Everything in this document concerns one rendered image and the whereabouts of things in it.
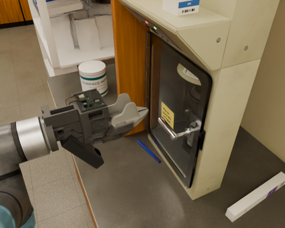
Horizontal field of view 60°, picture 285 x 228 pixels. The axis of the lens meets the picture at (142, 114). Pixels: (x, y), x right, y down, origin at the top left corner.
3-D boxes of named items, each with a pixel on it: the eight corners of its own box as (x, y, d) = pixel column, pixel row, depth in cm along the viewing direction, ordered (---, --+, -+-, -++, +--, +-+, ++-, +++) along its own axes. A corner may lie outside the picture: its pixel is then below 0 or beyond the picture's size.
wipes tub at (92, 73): (103, 83, 137) (100, 57, 127) (111, 95, 127) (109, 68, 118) (79, 88, 132) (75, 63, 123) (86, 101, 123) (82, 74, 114)
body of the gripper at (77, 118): (112, 106, 45) (43, 125, 41) (115, 140, 51) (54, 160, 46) (99, 86, 51) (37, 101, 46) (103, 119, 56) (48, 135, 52)
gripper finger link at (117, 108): (147, 92, 52) (106, 103, 49) (147, 114, 56) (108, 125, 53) (141, 84, 54) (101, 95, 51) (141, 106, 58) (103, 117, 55)
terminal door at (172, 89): (148, 130, 99) (149, 30, 74) (190, 190, 77) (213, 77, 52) (146, 130, 98) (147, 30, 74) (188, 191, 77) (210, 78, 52)
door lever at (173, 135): (172, 118, 74) (173, 111, 72) (190, 138, 67) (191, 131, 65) (156, 123, 72) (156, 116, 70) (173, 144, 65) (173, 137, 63)
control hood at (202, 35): (149, 22, 73) (150, -16, 67) (221, 69, 51) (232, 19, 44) (112, 28, 70) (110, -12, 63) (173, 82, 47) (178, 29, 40)
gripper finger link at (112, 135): (136, 127, 50) (93, 140, 47) (136, 132, 51) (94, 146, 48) (126, 114, 53) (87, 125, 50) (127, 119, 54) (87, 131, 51)
